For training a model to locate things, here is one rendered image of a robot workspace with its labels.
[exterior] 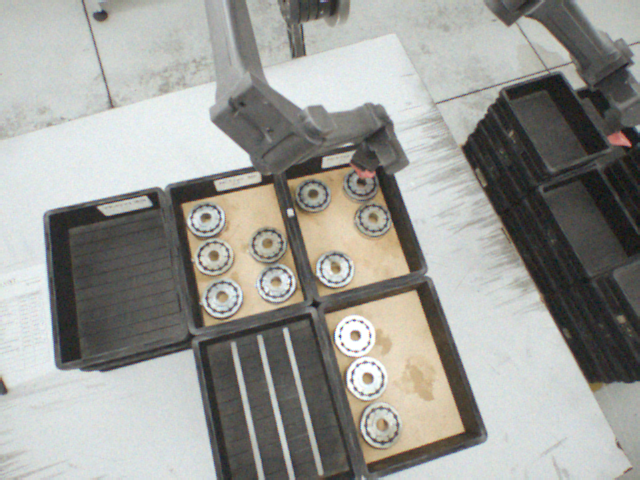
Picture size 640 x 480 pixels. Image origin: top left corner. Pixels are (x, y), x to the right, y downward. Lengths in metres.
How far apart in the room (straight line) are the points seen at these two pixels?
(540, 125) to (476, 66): 0.88
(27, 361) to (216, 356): 0.55
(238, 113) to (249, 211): 0.70
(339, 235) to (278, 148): 0.66
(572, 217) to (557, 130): 0.37
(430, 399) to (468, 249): 0.50
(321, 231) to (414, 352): 0.41
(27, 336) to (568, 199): 2.01
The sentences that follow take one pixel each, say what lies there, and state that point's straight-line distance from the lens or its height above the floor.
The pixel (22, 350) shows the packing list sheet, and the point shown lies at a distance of 1.46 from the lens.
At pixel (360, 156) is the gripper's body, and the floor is 1.04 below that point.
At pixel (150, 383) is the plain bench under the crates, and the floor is 0.70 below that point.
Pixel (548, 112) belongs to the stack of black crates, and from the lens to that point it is 2.11.
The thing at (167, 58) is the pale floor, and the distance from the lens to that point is 2.69.
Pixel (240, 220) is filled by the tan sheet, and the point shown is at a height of 0.83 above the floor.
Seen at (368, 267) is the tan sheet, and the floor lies 0.83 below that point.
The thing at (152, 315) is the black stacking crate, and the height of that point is 0.83.
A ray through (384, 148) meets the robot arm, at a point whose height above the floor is 1.16.
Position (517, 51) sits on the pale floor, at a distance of 3.00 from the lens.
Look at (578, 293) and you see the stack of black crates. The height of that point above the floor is 0.38.
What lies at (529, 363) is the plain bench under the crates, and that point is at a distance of 1.43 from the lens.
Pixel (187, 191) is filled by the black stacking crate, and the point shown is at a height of 0.89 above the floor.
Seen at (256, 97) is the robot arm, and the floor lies 1.53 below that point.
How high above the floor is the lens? 1.95
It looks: 71 degrees down
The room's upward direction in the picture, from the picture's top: 11 degrees clockwise
